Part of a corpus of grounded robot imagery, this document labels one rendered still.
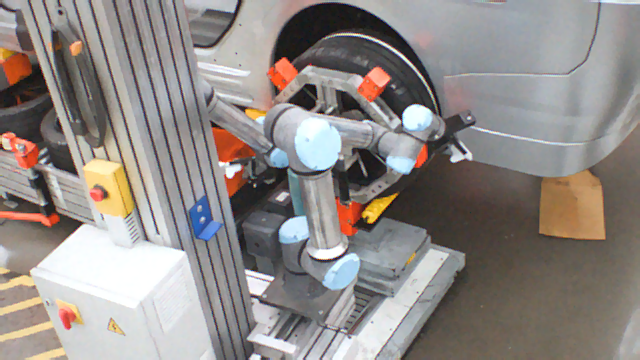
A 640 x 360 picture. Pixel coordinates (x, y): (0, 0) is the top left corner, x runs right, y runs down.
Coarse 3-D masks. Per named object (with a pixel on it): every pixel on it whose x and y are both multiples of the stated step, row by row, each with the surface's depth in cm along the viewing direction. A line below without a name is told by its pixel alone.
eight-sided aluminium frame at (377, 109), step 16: (304, 80) 282; (320, 80) 279; (336, 80) 274; (352, 80) 272; (288, 96) 292; (368, 112) 274; (384, 112) 275; (400, 128) 276; (384, 176) 288; (400, 176) 286; (336, 192) 306; (352, 192) 302; (368, 192) 296
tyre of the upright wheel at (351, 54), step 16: (336, 32) 298; (352, 32) 292; (368, 32) 289; (320, 48) 285; (336, 48) 281; (352, 48) 280; (368, 48) 281; (384, 48) 283; (400, 48) 285; (304, 64) 289; (320, 64) 285; (336, 64) 281; (352, 64) 277; (368, 64) 274; (384, 64) 276; (400, 64) 280; (416, 64) 284; (400, 80) 276; (416, 80) 280; (384, 96) 276; (400, 96) 273; (416, 96) 278; (400, 112) 276; (432, 112) 284; (384, 192) 303
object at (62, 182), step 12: (0, 156) 405; (12, 156) 402; (0, 168) 413; (12, 168) 405; (24, 168) 397; (36, 168) 390; (48, 168) 388; (48, 180) 389; (60, 180) 382; (72, 180) 376; (60, 192) 388; (72, 192) 381; (84, 192) 375; (60, 204) 394
